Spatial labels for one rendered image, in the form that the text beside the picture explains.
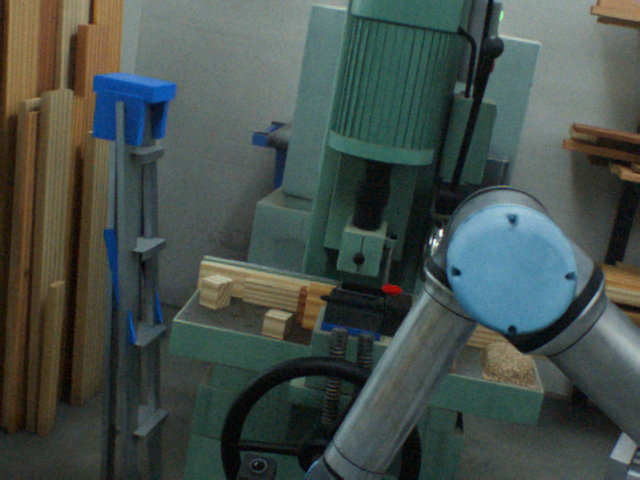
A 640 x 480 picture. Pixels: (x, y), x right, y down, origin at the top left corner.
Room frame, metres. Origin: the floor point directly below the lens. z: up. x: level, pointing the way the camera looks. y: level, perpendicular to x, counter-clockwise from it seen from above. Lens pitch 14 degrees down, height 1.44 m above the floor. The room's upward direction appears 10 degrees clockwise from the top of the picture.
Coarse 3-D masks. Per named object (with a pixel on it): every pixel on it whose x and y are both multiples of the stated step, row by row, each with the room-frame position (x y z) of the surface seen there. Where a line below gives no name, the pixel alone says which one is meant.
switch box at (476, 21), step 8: (480, 0) 1.89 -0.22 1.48; (472, 8) 1.89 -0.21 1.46; (480, 8) 1.89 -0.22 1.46; (496, 8) 1.89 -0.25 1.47; (472, 16) 1.89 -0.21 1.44; (480, 16) 1.89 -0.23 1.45; (496, 16) 1.89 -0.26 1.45; (472, 24) 1.89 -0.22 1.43; (480, 24) 1.89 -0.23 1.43; (496, 24) 1.89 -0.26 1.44; (472, 32) 1.89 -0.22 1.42; (480, 32) 1.89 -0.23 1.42; (488, 32) 1.89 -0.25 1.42; (496, 32) 1.89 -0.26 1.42; (480, 40) 1.89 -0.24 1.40; (464, 48) 1.90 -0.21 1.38; (464, 56) 1.89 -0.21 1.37; (464, 64) 1.89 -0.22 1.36; (464, 72) 1.89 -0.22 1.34; (456, 80) 1.90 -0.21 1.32; (464, 80) 1.89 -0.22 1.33; (472, 80) 1.89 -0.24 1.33
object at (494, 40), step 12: (492, 36) 1.51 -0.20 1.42; (492, 48) 1.50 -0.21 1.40; (492, 60) 1.52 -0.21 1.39; (480, 84) 1.56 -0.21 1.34; (480, 96) 1.57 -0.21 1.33; (468, 120) 1.62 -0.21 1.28; (468, 132) 1.63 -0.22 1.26; (468, 144) 1.65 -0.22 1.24; (456, 168) 1.70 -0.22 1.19; (456, 180) 1.72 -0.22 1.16; (444, 192) 1.74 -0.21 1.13; (456, 192) 1.74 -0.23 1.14; (444, 204) 1.74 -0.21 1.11; (456, 204) 1.73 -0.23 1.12
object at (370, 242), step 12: (348, 228) 1.60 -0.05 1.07; (360, 228) 1.62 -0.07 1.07; (384, 228) 1.65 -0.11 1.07; (348, 240) 1.58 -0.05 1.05; (360, 240) 1.58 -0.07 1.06; (372, 240) 1.58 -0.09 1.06; (348, 252) 1.58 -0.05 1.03; (372, 252) 1.58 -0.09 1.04; (348, 264) 1.58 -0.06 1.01; (372, 264) 1.58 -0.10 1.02
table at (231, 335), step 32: (192, 320) 1.50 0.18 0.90; (224, 320) 1.52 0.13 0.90; (256, 320) 1.55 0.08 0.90; (192, 352) 1.48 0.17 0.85; (224, 352) 1.48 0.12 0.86; (256, 352) 1.48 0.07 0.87; (288, 352) 1.47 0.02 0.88; (448, 384) 1.46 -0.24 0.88; (480, 384) 1.45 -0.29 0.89; (512, 384) 1.46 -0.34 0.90; (512, 416) 1.45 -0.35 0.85
